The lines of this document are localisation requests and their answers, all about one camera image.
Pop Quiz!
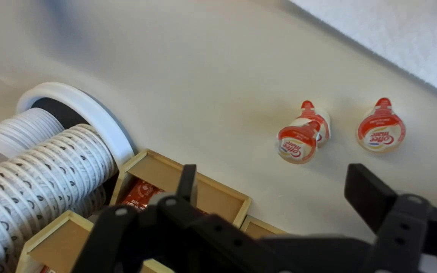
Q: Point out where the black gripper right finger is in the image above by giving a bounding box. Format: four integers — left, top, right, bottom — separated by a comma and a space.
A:
343, 163, 437, 273

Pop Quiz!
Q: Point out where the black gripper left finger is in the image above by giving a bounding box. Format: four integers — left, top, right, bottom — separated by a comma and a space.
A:
71, 163, 216, 273

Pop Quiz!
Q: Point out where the red white creamer capsule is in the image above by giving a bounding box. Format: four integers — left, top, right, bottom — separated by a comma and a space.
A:
276, 119, 323, 166
291, 99, 332, 149
357, 96, 408, 154

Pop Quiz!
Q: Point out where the tall patterned paper cup stack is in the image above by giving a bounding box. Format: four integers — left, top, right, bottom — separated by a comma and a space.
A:
0, 122, 120, 273

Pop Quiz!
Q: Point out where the shorter patterned paper cup stack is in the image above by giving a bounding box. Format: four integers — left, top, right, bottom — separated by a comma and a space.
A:
0, 107, 73, 161

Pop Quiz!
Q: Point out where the red snack packets pile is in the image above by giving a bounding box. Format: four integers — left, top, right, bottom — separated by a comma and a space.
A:
120, 180, 166, 210

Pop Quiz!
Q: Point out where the wooden condiment organizer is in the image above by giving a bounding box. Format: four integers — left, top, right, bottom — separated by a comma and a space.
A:
14, 148, 291, 273

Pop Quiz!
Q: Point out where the white round plate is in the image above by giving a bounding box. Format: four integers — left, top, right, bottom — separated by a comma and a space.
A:
15, 81, 137, 166

